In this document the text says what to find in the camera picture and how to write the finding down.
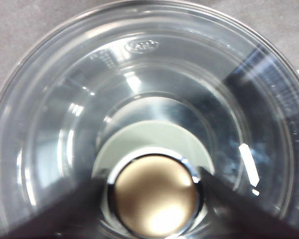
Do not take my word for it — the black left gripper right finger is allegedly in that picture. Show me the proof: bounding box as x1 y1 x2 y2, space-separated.
198 167 299 239

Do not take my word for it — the glass lid with green knob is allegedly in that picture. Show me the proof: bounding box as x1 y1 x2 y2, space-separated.
0 1 299 239

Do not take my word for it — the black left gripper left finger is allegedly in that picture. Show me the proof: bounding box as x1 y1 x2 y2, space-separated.
0 171 107 239

